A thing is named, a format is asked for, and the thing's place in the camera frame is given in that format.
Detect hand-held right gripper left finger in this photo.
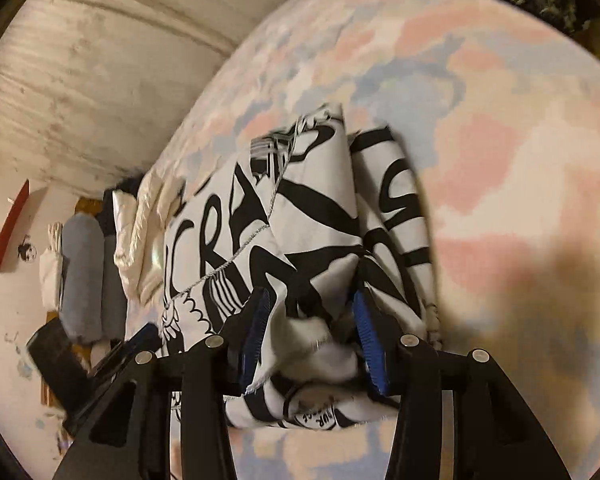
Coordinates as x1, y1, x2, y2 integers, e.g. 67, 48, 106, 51
52, 287, 273, 480

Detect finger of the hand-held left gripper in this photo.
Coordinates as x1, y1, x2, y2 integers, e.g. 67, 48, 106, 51
27, 319, 91, 411
87, 322, 162, 383

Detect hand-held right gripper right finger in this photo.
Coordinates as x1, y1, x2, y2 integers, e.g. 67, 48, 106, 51
352, 285, 571, 480

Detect white black graffiti print jacket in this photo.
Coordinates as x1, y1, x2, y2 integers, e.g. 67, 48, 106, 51
152, 102, 443, 433

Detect grey bolster pillow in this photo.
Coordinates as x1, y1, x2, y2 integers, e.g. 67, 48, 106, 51
100, 235, 128, 341
60, 212, 106, 346

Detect white folded cloth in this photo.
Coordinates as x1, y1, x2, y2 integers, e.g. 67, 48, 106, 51
39, 222, 65, 311

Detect white puffer jacket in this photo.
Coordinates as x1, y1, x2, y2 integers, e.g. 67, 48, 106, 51
112, 165, 186, 306

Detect beige curtain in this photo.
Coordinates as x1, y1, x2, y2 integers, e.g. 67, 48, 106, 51
0, 0, 411, 201

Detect pastel patterned bed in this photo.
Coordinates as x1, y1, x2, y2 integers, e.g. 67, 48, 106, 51
125, 0, 600, 480

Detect red wall shelf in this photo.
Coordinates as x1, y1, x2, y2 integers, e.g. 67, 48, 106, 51
0, 179, 48, 273

